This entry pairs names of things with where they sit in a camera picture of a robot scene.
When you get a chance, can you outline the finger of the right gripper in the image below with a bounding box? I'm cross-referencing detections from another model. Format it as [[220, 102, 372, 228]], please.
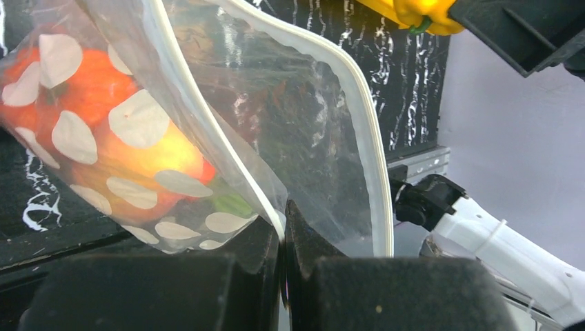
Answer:
[[448, 0, 584, 78]]

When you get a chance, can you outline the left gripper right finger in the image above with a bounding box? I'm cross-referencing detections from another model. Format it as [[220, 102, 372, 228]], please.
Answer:
[[284, 201, 516, 330]]

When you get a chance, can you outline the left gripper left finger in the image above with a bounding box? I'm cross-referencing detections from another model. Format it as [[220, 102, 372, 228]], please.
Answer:
[[19, 219, 278, 330]]

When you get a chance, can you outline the orange toy carrot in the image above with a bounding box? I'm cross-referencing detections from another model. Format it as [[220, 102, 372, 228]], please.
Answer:
[[199, 159, 255, 219]]

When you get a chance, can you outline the yellow bell pepper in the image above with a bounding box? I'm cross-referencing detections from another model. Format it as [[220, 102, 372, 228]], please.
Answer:
[[359, 0, 464, 36]]

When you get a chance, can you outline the pink toy peach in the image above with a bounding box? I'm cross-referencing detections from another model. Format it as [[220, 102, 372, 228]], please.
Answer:
[[70, 119, 215, 226]]

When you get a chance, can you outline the clear zip top bag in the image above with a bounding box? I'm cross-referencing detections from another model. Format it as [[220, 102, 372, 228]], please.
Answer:
[[1, 1, 394, 257]]

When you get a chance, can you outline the small orange pumpkin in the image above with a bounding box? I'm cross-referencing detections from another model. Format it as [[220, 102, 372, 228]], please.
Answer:
[[1, 49, 138, 150]]

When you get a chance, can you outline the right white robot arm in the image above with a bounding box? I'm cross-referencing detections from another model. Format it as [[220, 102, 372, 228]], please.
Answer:
[[390, 1, 584, 330]]

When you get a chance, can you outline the aluminium rail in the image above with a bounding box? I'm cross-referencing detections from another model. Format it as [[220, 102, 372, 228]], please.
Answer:
[[388, 146, 451, 183]]

